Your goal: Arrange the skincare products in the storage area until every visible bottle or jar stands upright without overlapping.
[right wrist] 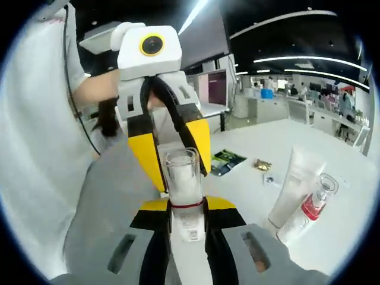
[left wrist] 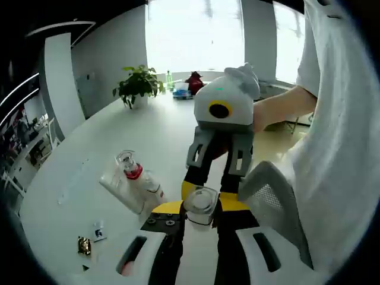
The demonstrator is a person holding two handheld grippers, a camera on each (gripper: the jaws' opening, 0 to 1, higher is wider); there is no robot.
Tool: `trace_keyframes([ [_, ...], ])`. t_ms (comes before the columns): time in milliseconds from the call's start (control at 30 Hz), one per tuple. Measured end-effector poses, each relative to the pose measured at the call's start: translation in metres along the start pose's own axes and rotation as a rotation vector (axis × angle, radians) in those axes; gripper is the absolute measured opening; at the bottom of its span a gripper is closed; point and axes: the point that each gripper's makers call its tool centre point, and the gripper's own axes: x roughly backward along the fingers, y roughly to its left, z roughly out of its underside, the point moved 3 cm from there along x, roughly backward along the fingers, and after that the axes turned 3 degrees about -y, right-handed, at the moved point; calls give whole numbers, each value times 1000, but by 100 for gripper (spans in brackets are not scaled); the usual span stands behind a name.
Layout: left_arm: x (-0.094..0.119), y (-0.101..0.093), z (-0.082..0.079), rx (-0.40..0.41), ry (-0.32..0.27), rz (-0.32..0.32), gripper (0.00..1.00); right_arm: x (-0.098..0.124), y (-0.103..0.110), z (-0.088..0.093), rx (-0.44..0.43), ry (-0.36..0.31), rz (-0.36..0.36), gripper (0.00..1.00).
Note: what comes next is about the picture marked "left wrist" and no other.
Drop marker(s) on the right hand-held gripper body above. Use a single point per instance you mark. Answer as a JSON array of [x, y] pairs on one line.
[[237, 104]]

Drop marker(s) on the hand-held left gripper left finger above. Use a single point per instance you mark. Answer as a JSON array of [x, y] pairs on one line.
[[139, 258]]

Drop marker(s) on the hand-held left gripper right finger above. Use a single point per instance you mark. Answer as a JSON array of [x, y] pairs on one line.
[[252, 252]]

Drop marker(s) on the small white red-label bottle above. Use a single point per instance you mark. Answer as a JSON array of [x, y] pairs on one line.
[[200, 205]]

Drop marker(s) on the gold skincare sachet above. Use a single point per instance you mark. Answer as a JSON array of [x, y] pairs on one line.
[[84, 245]]

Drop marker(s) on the white red-collar spray bottle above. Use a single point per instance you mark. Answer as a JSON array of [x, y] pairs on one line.
[[135, 175]]

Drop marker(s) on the white skincare tube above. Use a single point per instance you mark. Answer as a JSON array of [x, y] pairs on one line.
[[121, 193]]

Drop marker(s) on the green drink bottle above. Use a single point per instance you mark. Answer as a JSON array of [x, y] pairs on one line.
[[169, 80]]

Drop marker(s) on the person's right hand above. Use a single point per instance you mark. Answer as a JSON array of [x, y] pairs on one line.
[[259, 118]]

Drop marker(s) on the grey office chair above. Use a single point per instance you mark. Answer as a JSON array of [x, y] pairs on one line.
[[267, 190]]

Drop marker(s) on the red bag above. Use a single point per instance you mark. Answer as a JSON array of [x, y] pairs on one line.
[[194, 80]]

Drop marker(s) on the blue white box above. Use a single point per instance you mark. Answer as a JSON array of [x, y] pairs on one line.
[[181, 90]]

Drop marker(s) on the bright window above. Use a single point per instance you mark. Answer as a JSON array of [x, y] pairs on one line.
[[194, 35], [289, 41]]

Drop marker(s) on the potted green plant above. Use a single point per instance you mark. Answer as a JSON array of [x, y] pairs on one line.
[[138, 84]]

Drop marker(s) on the person in white shirt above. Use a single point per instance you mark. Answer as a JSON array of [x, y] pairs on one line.
[[341, 148]]

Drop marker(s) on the long ceiling light strip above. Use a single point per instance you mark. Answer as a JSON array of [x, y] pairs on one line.
[[17, 89], [16, 111]]

